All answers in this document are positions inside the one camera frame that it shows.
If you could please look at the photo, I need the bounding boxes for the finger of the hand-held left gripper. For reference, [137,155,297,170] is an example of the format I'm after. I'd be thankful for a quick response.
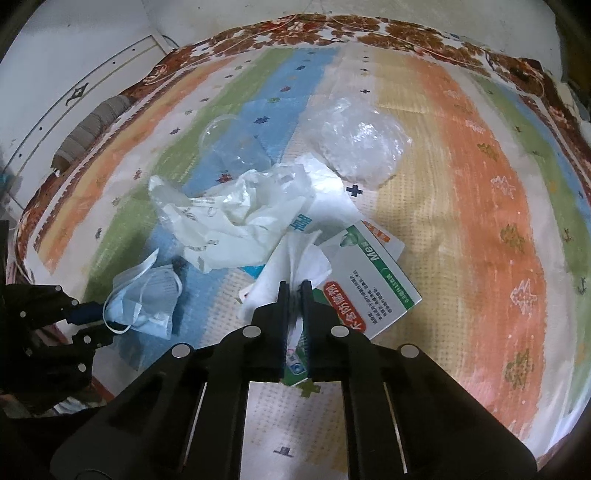
[23,323,114,370]
[0,284,103,330]

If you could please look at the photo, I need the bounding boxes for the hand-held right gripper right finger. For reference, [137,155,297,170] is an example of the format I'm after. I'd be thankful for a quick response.
[300,280,539,480]

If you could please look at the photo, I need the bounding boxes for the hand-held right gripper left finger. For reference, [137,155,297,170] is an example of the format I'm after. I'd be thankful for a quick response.
[50,281,291,480]

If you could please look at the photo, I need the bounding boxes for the white paper tissue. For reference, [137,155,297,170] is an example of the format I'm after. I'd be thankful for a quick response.
[239,231,333,365]

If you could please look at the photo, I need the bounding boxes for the blue face mask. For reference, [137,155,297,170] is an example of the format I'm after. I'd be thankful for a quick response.
[102,249,184,341]

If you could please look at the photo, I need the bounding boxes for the white green cardboard box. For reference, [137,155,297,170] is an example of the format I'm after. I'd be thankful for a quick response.
[281,220,424,388]

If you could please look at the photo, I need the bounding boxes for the white crumpled plastic bag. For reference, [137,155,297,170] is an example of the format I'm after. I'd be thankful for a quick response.
[148,164,320,274]

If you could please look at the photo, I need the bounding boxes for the white flat plastic wrapper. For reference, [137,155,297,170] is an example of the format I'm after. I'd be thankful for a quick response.
[288,154,366,234]

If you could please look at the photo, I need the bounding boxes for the clear plastic cup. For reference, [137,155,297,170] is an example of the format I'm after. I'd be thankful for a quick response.
[199,113,274,175]

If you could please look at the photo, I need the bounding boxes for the clear crumpled plastic wrap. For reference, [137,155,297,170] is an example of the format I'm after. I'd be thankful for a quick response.
[300,98,413,188]

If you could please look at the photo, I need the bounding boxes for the striped colourful blanket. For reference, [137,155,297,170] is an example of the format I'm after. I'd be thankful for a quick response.
[14,14,591,467]

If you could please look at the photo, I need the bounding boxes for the white wardrobe panel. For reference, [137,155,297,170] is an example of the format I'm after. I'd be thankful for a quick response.
[0,34,177,210]

